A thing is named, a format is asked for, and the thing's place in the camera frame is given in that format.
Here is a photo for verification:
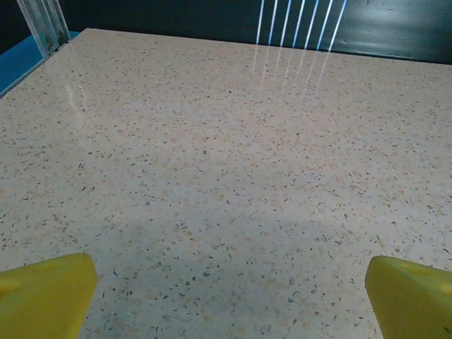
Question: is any backlit slatted panel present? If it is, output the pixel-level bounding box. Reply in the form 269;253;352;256
254;0;349;53

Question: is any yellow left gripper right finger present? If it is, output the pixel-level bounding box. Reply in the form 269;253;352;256
364;256;452;339

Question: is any blue panel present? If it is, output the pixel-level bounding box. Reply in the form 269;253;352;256
0;30;81;98

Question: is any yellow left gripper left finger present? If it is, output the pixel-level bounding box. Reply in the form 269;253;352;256
0;253;98;339

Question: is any aluminium frame post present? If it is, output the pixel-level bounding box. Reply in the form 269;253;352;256
16;0;71;59

